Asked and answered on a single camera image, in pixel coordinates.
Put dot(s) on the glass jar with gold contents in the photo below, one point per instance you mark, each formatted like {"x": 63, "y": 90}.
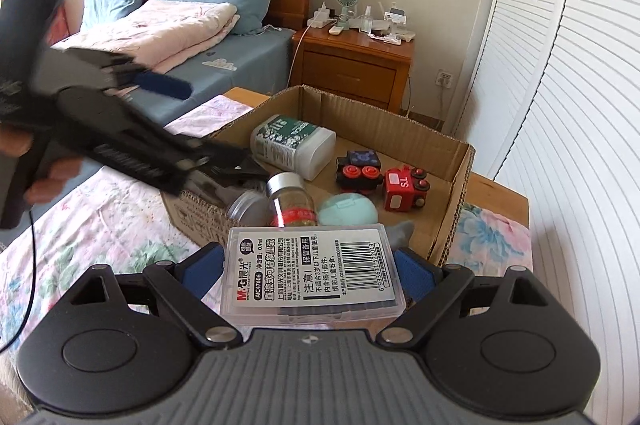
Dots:
{"x": 292, "y": 205}

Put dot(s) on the white wall socket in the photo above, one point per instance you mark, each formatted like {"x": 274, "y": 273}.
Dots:
{"x": 444, "y": 79}

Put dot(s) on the clear plastic refill case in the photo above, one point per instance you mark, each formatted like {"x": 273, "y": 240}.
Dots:
{"x": 310, "y": 270}

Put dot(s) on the white floral wipes canister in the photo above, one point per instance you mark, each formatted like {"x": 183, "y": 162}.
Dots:
{"x": 295, "y": 145}

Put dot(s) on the white charger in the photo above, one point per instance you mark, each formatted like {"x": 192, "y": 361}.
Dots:
{"x": 322, "y": 17}

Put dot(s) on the brown cardboard box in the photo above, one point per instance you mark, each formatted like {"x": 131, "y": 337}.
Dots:
{"x": 360, "y": 115}

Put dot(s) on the red toy train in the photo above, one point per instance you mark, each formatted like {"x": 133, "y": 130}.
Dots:
{"x": 400, "y": 190}

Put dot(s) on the mint green oval case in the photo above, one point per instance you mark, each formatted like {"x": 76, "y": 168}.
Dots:
{"x": 347, "y": 210}

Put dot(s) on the wooden nightstand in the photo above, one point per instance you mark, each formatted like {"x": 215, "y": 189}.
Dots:
{"x": 350, "y": 75}

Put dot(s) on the white desk gadget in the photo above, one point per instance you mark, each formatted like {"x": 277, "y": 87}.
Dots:
{"x": 395, "y": 17}

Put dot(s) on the white louvered wardrobe door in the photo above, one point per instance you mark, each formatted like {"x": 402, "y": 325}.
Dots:
{"x": 575, "y": 105}

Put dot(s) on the clear spray bottle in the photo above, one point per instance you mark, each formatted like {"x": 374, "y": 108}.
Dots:
{"x": 369, "y": 20}

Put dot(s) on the person's left hand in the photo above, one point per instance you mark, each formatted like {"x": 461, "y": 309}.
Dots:
{"x": 55, "y": 175}

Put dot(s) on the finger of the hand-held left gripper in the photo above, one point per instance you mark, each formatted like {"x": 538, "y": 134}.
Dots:
{"x": 165, "y": 84}
{"x": 150, "y": 160}

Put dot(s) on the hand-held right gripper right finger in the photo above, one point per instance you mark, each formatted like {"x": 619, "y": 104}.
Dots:
{"x": 417, "y": 272}

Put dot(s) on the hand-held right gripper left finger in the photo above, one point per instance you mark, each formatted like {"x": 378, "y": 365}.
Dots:
{"x": 200, "y": 270}

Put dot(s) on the small round clear jar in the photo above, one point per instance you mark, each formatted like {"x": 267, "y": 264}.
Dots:
{"x": 250, "y": 210}

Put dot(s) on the black toy train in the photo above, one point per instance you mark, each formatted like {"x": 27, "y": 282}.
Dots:
{"x": 360, "y": 167}

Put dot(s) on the pink folded quilt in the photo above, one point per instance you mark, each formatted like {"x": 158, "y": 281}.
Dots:
{"x": 175, "y": 30}

